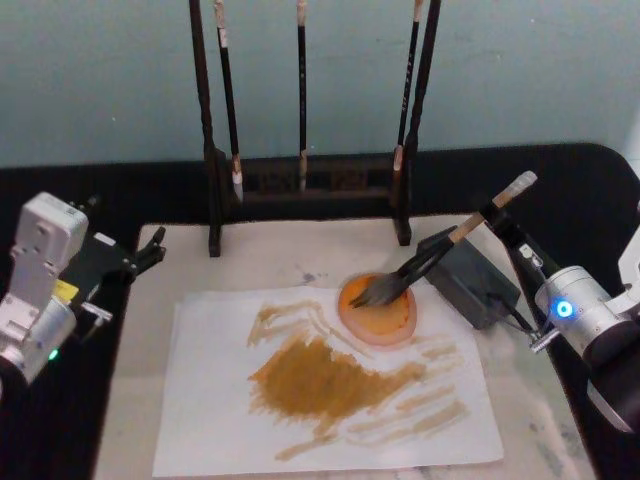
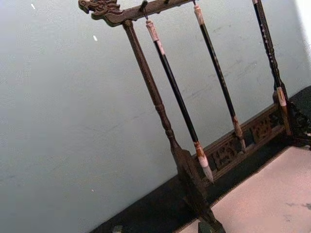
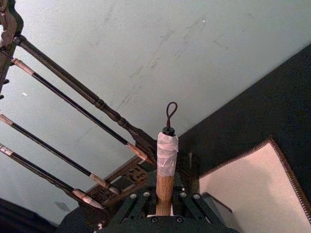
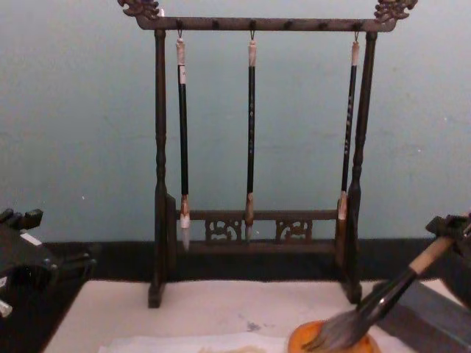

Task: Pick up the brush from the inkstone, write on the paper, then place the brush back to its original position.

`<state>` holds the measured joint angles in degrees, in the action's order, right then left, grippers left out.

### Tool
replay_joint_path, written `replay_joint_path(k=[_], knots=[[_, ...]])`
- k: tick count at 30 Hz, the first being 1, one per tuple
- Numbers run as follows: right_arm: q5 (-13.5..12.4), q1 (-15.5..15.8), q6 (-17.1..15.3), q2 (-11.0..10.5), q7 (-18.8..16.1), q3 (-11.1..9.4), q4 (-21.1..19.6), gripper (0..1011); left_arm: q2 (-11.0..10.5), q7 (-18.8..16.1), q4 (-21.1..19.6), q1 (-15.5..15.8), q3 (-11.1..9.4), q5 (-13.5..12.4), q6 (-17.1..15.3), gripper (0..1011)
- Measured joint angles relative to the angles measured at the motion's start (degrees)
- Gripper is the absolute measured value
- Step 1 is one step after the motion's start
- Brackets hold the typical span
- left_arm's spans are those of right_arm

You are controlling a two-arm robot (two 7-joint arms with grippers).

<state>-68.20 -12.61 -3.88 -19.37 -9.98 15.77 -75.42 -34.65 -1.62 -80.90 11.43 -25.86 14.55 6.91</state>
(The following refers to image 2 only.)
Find black table cloth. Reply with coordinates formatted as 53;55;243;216
89;86;311;233

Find black speckled calligraphy brush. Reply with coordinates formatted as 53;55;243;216
251;0;292;136

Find black calligraphy brush, white bristles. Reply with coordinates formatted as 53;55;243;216
145;18;215;184

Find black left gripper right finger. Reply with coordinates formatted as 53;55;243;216
197;221;212;233

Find black calligraphy brush, slim tip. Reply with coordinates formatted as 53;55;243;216
192;4;248;154

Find pale felt writing mat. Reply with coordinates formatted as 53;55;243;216
173;145;311;233

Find dark carved wooden brush rack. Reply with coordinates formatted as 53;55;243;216
78;0;311;233

